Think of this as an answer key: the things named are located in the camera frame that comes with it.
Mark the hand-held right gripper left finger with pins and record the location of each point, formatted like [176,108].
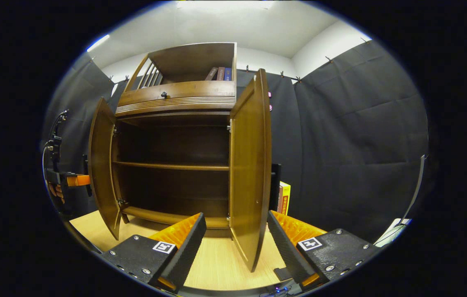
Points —
[184,255]

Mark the wooden cabinet shelf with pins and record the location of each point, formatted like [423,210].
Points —
[167,166]

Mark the black backdrop cloth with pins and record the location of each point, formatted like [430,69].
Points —
[353,144]

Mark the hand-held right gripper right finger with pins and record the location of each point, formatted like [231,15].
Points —
[287,251]

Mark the ceiling light panel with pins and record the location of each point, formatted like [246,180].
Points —
[98,43]
[225,3]

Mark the white flat object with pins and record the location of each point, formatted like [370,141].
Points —
[394,231]

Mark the tall yellow book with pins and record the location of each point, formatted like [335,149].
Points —
[285,198]

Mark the small blue book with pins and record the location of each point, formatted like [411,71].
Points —
[228,73]

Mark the wooden shoe cabinet door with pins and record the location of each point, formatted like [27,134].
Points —
[101,165]
[249,165]

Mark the wooden double-door shoe cabinet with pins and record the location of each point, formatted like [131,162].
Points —
[192,57]

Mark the small brown book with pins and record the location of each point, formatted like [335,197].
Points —
[212,73]

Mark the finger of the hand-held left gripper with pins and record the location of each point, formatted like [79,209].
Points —
[78,180]

